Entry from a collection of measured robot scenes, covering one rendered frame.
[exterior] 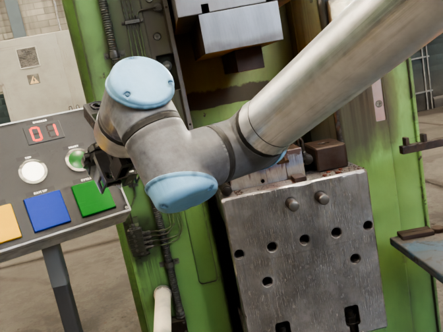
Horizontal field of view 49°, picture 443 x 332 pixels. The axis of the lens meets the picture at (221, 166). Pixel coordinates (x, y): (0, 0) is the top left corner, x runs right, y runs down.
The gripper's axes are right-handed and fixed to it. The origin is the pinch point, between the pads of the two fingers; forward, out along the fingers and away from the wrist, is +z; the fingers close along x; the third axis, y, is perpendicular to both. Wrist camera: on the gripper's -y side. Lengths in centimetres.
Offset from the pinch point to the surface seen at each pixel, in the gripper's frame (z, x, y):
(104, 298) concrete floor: 219, 37, -3
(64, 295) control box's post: 32.0, -9.4, 15.4
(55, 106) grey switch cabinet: 464, 114, -282
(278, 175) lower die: 10.8, 47.0, 9.6
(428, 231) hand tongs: 3, 76, 39
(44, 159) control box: 11.0, -6.9, -10.9
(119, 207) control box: 10.9, 4.6, 4.7
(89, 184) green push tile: 10.2, 0.0, -2.1
